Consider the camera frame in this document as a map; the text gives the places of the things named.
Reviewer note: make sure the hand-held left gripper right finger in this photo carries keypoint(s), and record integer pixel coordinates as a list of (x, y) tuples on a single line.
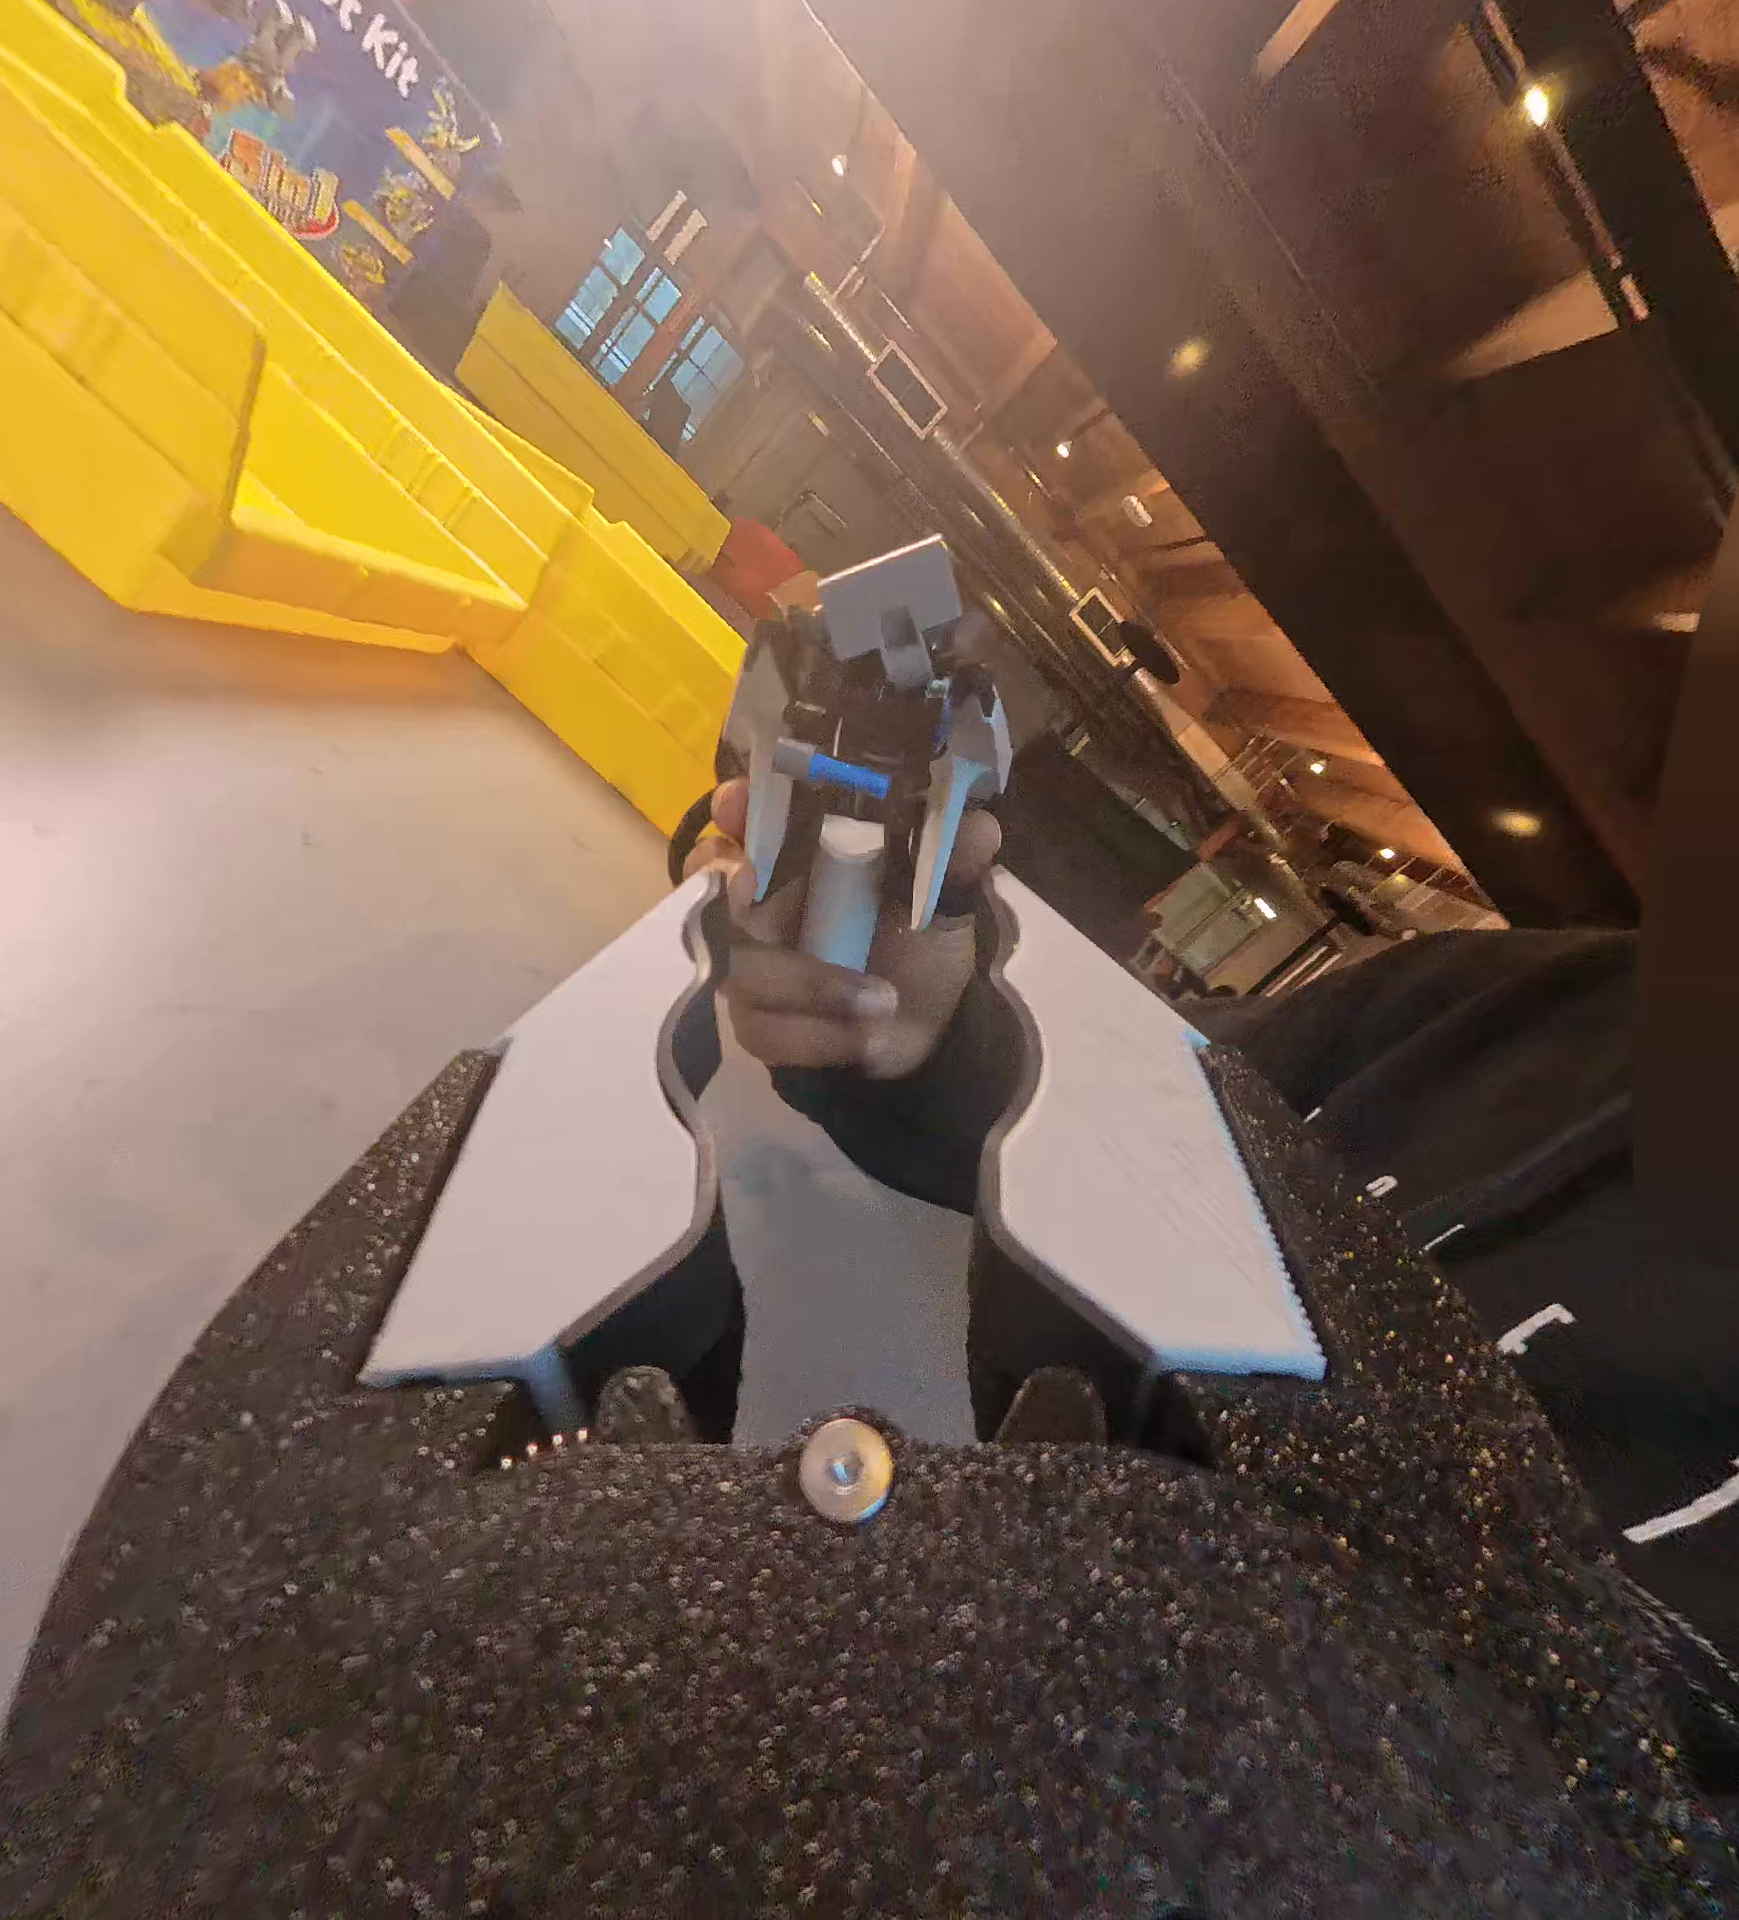
[(1141, 1200)]

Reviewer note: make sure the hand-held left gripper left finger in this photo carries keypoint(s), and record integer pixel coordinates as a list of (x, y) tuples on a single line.
[(554, 1200)]

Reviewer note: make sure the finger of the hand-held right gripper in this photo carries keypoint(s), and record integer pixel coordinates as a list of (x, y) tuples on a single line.
[(776, 778), (968, 778)]

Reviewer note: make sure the black toy wheel assembly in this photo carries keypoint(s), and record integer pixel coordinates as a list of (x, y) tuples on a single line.
[(870, 735)]

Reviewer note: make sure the grey toy bracket piece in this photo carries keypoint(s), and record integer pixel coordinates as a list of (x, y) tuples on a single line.
[(884, 591)]

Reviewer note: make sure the grey desk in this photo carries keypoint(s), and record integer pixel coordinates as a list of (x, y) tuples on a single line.
[(211, 976)]

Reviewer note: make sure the person's right hand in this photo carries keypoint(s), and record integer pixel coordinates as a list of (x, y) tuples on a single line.
[(825, 1015)]

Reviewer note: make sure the red beanbag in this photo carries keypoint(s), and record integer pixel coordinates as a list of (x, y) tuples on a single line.
[(766, 562)]

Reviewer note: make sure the person's black printed hoodie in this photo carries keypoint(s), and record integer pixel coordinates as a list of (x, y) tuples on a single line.
[(1561, 1352)]

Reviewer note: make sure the blue toy kit box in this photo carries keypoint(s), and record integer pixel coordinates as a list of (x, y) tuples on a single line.
[(329, 135)]

